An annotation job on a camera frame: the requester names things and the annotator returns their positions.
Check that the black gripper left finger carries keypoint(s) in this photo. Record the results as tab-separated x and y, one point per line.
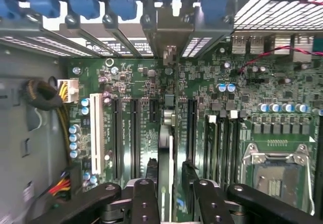
146	203

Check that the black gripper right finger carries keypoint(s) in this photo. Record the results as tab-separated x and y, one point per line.
209	203

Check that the white expansion slot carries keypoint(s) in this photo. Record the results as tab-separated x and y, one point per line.
97	133

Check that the short black expansion slot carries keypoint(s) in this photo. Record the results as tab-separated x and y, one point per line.
154	110

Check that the green Dell motherboard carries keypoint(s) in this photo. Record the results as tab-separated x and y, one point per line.
141	82

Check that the white power connector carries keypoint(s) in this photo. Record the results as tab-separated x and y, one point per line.
72	90

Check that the grey metal PC case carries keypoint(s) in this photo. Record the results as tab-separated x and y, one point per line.
15	138

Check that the silver rear port block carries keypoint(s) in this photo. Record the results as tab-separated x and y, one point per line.
238	44
282	43
256	44
302	47

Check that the teal rear port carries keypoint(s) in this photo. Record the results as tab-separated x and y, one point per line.
318	46

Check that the CPU socket with metal frame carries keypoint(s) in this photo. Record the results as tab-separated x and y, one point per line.
277	178

